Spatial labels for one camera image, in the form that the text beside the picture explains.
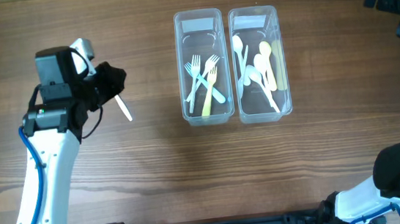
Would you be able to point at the yellow plastic spoon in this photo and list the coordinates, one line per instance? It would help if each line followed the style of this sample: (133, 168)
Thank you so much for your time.
(265, 50)

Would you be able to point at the yellow plastic fork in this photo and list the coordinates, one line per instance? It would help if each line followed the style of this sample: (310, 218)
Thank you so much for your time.
(211, 79)

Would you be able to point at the light blue plastic fork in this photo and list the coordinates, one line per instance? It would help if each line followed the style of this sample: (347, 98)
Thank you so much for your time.
(202, 81)

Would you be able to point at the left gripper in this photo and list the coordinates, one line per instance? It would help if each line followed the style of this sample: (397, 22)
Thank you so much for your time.
(111, 75)

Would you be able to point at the white spoon container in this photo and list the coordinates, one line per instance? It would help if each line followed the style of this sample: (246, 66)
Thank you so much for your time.
(256, 76)

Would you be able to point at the light blue plastic spoon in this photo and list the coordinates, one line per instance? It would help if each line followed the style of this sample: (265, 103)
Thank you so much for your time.
(238, 47)

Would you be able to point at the right clear plastic container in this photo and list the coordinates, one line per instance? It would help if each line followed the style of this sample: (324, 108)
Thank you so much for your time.
(253, 25)

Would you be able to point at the white plastic fork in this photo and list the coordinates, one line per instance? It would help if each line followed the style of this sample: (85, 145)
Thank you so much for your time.
(195, 70)
(210, 63)
(123, 108)

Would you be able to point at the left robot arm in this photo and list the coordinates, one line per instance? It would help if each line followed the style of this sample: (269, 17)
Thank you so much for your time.
(50, 159)

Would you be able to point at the clear plastic container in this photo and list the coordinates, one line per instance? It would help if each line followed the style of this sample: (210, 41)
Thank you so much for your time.
(253, 25)
(201, 32)

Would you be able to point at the left clear plastic container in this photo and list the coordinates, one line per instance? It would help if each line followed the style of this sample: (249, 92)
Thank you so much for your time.
(201, 32)

